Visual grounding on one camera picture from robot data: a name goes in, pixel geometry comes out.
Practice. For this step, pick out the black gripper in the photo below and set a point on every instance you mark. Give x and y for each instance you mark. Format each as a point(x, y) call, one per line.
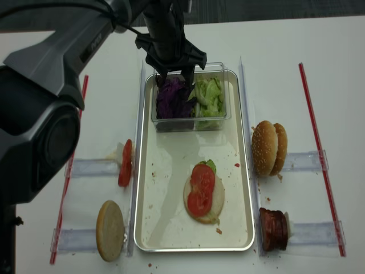
point(166, 45)

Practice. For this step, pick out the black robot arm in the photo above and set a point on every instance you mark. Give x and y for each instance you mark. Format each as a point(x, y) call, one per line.
point(41, 98)

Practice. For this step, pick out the green lettuce pile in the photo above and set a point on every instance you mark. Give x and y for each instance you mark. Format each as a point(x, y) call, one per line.
point(210, 103)

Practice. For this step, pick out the lettuce leaf on bun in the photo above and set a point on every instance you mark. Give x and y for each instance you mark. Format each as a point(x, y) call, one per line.
point(210, 164)

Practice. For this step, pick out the tomato slices on bun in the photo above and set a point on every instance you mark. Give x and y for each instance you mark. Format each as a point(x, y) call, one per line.
point(200, 198)

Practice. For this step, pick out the upright tomato slices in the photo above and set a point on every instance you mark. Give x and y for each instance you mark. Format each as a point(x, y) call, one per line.
point(126, 165)

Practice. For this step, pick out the white pusher block meat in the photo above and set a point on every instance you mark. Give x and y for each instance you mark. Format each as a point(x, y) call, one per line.
point(289, 225)

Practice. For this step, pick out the sliced meat patties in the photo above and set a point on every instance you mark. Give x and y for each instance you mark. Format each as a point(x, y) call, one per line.
point(274, 228)

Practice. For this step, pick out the purple cabbage pile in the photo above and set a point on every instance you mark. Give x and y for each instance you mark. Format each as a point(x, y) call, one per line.
point(170, 103)

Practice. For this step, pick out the clear plastic food container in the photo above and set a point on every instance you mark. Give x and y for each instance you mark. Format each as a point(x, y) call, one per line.
point(188, 124)

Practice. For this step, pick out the left clear long divider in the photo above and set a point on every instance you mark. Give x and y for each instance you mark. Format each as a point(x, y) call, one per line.
point(136, 161)

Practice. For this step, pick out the white pusher block upper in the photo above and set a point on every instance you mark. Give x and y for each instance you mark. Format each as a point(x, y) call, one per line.
point(119, 153)

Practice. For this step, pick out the sesame bun front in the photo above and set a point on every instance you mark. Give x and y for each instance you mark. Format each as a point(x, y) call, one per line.
point(264, 148)

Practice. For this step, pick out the sesame bun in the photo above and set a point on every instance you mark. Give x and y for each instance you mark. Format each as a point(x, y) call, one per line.
point(264, 148)
point(282, 149)

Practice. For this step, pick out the sesame bun rear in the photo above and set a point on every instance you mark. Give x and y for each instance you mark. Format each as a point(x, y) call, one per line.
point(282, 149)

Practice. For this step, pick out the bottom bun on tray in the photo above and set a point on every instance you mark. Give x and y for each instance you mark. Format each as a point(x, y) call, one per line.
point(218, 199)

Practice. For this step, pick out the metal tray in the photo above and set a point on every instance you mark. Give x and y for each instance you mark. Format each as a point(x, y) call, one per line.
point(162, 223)

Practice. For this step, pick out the upright bun half left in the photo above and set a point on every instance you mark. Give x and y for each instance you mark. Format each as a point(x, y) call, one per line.
point(110, 231)

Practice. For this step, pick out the left red strip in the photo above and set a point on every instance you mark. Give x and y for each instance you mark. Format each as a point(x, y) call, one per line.
point(67, 182)

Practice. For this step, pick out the red strip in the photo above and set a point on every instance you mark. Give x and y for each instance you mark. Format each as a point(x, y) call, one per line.
point(67, 182)
point(334, 215)

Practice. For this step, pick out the right red strip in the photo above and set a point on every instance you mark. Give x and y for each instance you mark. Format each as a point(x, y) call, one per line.
point(334, 215)

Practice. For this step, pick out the clear rail holding tomato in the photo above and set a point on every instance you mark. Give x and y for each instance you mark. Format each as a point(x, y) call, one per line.
point(91, 167)

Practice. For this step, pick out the clear rail holding sesame buns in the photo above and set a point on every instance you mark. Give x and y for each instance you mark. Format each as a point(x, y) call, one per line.
point(312, 161)

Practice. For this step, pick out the clear rail holding bun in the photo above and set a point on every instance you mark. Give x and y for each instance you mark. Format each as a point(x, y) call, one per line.
point(74, 240)

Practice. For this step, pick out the clear rail holding meat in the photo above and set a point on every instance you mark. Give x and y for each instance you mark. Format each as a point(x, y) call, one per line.
point(325, 233)

